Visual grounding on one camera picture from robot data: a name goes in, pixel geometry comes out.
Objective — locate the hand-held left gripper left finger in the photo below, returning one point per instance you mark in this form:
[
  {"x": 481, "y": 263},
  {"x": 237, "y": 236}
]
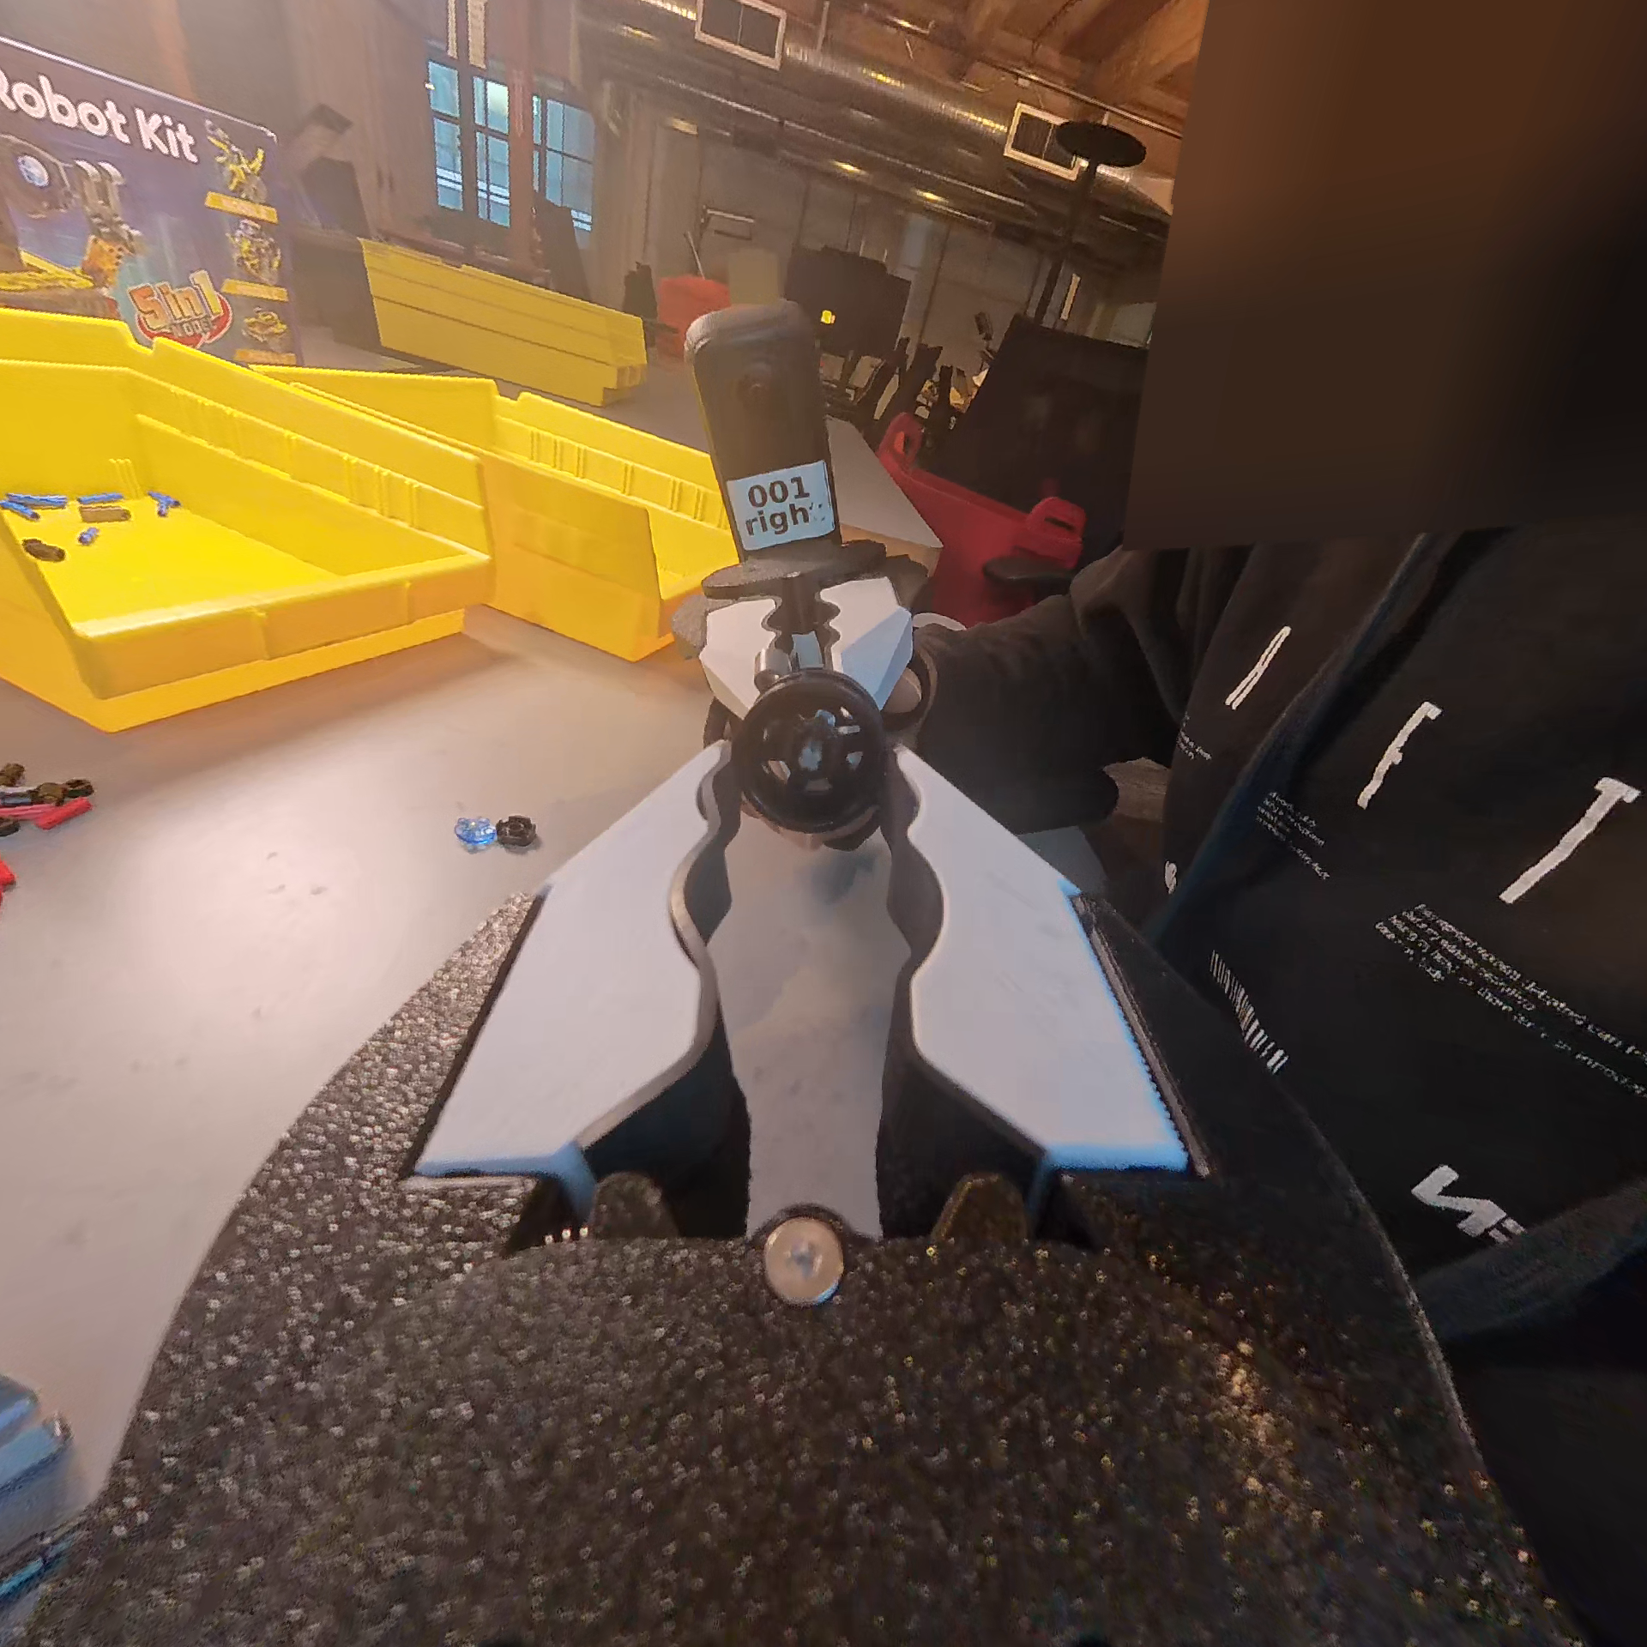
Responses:
[{"x": 579, "y": 1004}]

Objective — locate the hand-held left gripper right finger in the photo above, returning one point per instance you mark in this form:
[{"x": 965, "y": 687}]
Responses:
[{"x": 1041, "y": 1016}]

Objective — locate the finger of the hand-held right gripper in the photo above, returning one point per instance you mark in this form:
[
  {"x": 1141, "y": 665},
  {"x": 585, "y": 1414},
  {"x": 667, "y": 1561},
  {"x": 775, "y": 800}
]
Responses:
[
  {"x": 732, "y": 663},
  {"x": 885, "y": 649}
]

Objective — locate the black toy wheel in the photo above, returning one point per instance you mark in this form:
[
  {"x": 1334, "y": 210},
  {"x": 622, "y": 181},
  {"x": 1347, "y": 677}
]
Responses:
[{"x": 808, "y": 749}]

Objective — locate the grey desk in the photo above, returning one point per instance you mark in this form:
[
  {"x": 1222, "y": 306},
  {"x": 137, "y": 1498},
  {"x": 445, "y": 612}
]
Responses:
[{"x": 322, "y": 965}]

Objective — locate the red plastic container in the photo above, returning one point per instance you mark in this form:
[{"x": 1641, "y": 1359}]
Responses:
[{"x": 979, "y": 540}]

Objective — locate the wooden edged table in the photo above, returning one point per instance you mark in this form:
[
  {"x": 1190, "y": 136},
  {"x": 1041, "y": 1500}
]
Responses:
[{"x": 888, "y": 489}]

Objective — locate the small black round piece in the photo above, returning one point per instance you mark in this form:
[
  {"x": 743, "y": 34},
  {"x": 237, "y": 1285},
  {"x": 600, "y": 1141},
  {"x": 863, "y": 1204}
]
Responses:
[{"x": 518, "y": 832}]

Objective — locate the yellow storage bin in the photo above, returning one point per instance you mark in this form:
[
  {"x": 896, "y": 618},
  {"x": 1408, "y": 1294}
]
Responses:
[
  {"x": 296, "y": 643},
  {"x": 488, "y": 322},
  {"x": 579, "y": 540}
]

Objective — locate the clear blue round stud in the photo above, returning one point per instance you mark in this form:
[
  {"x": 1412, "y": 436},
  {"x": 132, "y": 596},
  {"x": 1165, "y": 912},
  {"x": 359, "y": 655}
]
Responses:
[{"x": 477, "y": 832}]

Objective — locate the large paned window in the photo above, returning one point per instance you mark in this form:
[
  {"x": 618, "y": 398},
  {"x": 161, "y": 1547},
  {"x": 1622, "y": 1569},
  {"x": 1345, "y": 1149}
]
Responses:
[{"x": 514, "y": 141}]

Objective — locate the person in black hoodie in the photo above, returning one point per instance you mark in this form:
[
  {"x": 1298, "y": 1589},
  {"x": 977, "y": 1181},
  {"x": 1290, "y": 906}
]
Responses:
[{"x": 1416, "y": 836}]

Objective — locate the black round stand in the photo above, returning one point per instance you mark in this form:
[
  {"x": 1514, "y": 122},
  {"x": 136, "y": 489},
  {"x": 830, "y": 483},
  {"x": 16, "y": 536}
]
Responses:
[{"x": 1100, "y": 143}]

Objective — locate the pile of small brick pieces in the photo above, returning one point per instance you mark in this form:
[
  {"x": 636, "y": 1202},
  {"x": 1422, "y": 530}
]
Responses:
[{"x": 45, "y": 808}]

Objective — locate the cluster of blue brick pins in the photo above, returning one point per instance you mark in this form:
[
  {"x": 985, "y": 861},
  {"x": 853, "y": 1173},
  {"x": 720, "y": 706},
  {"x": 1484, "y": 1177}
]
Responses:
[{"x": 96, "y": 512}]

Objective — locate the blue robot kit box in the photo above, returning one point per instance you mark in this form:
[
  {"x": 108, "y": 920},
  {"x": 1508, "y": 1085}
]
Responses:
[{"x": 128, "y": 232}]

